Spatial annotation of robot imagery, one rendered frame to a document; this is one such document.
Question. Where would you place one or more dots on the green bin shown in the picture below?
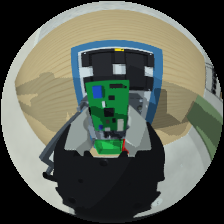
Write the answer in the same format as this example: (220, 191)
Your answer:
(108, 147)

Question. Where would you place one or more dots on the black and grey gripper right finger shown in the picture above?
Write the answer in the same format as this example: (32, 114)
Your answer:
(143, 142)

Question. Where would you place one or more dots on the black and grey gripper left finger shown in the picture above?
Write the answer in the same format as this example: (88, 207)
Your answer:
(73, 141)

